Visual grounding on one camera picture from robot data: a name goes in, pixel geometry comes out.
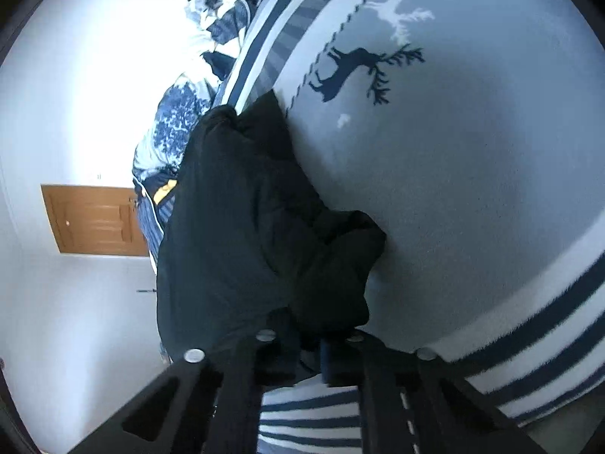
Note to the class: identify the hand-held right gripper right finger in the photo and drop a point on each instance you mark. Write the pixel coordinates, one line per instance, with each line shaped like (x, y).
(327, 359)

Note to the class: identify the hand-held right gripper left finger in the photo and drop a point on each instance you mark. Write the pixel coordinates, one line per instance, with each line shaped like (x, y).
(283, 364)

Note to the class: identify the black puffer jacket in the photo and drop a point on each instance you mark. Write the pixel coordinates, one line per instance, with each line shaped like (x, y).
(246, 222)

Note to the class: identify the navy striped pillow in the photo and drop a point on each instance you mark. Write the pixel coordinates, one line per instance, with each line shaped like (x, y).
(151, 227)

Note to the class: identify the deer print bed sheet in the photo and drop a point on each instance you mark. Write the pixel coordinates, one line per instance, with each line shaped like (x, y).
(449, 175)

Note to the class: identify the brown wooden door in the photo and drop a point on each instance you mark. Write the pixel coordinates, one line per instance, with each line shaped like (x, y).
(94, 220)

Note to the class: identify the crumpled white and blue duvet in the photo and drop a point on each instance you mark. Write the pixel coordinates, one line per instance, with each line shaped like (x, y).
(175, 118)

